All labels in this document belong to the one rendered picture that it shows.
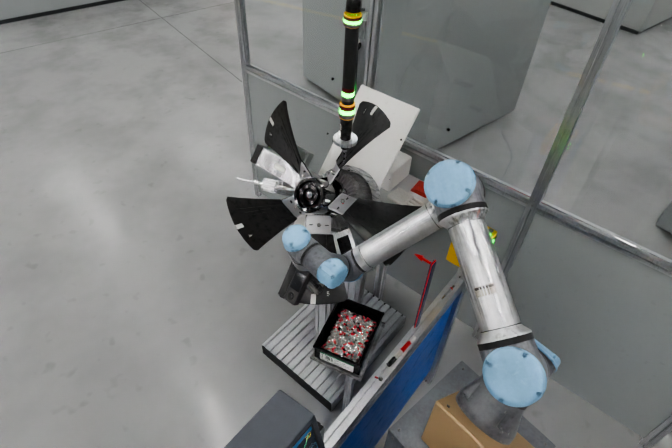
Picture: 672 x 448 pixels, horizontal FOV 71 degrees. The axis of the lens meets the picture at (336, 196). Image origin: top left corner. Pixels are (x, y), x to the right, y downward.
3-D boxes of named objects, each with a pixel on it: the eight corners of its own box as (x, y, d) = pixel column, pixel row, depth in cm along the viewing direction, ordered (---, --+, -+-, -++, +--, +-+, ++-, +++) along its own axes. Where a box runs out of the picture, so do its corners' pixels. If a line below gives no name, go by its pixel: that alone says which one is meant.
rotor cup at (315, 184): (309, 178, 166) (289, 173, 155) (346, 176, 160) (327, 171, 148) (308, 219, 165) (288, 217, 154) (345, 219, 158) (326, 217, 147)
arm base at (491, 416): (517, 439, 113) (542, 407, 112) (500, 450, 101) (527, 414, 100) (468, 392, 122) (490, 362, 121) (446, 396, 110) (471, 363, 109)
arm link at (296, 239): (295, 254, 120) (274, 236, 124) (304, 272, 129) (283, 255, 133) (316, 234, 123) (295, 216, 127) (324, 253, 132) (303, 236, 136)
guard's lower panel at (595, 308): (258, 187, 331) (246, 68, 270) (654, 438, 213) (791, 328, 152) (255, 189, 329) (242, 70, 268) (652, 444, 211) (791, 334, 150)
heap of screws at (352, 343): (340, 311, 167) (340, 305, 165) (377, 325, 163) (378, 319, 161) (317, 355, 154) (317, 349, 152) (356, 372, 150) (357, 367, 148)
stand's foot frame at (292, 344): (339, 280, 279) (339, 271, 273) (403, 324, 258) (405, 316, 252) (262, 353, 242) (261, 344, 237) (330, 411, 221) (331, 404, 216)
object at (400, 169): (381, 160, 226) (384, 142, 219) (409, 175, 219) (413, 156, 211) (360, 177, 216) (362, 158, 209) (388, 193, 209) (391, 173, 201)
